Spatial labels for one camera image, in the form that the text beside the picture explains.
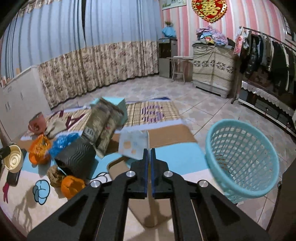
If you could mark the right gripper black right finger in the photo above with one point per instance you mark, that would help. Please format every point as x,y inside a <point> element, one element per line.
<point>199,210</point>

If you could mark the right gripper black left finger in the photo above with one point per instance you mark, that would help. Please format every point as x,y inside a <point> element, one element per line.
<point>99,211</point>

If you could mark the orange fruit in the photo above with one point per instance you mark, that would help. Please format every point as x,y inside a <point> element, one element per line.
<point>71,185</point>

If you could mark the black ribbed plastic bag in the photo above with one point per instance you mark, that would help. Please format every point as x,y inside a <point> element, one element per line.
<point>77,158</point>

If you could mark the light blue paper packet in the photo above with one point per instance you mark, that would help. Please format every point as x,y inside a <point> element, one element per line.
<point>133,143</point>

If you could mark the orange plastic bag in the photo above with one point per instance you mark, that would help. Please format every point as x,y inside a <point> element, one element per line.
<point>39,150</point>

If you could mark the camouflage snack bag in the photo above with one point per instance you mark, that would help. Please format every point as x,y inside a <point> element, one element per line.
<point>104,119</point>

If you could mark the turquoise plastic mesh basket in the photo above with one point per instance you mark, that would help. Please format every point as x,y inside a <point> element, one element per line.
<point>241,159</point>

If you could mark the colourful play mat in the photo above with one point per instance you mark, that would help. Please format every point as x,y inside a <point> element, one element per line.
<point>33,199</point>

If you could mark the blue crumpled plastic bag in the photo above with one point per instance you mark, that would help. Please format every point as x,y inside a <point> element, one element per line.
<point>61,143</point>

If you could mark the beige cloth pouch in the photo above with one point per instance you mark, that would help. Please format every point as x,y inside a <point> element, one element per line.
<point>54,128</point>

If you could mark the pink metal mug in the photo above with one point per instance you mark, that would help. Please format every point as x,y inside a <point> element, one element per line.
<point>37,124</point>

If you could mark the teal cardboard box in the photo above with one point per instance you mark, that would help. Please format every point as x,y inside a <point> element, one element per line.
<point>121,104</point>

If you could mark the low tv stand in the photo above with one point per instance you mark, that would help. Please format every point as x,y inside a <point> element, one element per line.
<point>252,95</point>

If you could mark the white low cabinet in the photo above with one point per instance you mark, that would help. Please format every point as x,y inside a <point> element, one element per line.
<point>21,99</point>

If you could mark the cloth-covered cabinet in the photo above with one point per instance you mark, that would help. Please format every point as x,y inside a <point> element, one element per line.
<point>213,69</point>

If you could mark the small wooden stool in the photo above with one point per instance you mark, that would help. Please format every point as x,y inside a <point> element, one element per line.
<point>182,68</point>

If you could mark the clothes rack with garments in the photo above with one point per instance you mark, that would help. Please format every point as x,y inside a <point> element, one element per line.
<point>268,64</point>

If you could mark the grey water dispenser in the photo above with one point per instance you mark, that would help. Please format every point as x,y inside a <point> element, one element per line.
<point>167,48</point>

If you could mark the blue floral curtain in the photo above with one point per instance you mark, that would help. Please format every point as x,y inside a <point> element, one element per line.
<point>79,46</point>

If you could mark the pile of folded clothes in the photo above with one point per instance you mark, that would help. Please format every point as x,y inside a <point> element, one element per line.
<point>211,36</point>

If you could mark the blue wrapped potted plant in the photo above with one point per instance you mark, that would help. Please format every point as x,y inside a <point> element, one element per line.
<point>169,31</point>

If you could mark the red gold wall ornament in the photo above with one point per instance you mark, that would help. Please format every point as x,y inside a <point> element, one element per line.
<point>209,10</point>

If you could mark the framed wall picture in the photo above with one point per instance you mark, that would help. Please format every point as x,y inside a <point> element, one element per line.
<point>168,4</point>

